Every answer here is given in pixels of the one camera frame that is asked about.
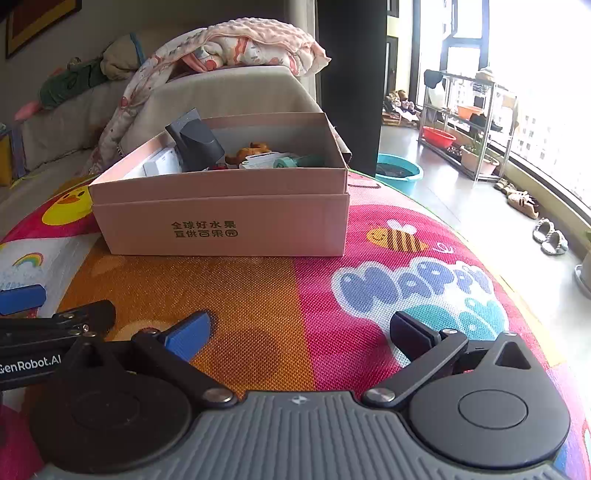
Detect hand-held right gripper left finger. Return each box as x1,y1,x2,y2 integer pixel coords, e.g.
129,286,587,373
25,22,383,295
69,311,238,409

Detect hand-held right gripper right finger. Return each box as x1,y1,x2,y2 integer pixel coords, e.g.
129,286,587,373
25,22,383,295
361,311,541,409

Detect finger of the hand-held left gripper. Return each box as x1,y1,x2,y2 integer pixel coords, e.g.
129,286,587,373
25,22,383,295
0,300,117,343
0,284,47,317

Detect pink cardboard box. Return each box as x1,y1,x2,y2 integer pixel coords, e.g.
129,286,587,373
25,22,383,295
89,112,351,257

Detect white charger adapter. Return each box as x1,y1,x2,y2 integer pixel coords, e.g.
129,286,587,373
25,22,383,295
142,147,184,177

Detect black cone-shaped nozzle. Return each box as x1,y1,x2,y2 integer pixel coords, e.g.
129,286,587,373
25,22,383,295
165,108,226,173

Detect teal plastic tool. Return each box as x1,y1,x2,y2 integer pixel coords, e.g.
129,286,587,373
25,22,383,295
272,154,325,169

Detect colourful cartoon play mat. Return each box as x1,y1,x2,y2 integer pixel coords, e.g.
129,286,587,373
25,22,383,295
0,168,591,480

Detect yellow cushion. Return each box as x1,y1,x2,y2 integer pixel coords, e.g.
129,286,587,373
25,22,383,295
0,134,13,188

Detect teal plastic basin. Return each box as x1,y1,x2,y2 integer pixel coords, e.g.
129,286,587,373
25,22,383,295
375,153,424,195

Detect grey slipper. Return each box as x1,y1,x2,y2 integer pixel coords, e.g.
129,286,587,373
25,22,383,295
532,218,556,243
541,230,570,256

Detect beige shoe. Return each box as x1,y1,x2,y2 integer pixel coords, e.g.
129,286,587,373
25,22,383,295
506,191,540,219

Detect beige covered sofa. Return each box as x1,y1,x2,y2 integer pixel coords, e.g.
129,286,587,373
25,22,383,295
0,65,325,217

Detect pink soft item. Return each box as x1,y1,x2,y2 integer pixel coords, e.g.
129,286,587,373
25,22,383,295
14,100,42,122

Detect potted plant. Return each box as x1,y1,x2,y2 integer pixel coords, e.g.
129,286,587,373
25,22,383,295
461,138,501,176

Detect white packet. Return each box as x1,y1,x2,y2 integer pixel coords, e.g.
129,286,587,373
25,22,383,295
239,152,296,169

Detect orange toy figure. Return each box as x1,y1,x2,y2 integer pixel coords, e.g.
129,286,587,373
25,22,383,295
225,141,273,166

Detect red plastic basin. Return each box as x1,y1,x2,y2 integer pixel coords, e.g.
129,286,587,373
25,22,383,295
422,127,457,150

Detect green plush toy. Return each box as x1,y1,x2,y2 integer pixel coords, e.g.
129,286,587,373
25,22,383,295
39,58,110,110

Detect metal storage rack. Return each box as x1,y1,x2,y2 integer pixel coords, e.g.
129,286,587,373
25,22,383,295
418,69,519,182

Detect black pillar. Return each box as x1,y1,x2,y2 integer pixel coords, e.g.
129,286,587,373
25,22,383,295
318,0,389,177

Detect beige pillow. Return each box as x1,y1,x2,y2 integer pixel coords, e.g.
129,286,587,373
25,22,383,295
100,32,158,82

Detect floral pink blanket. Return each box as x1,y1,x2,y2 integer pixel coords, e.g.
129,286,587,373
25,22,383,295
85,18,332,175

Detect framed wall picture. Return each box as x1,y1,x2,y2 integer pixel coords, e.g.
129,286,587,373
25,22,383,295
6,0,83,59

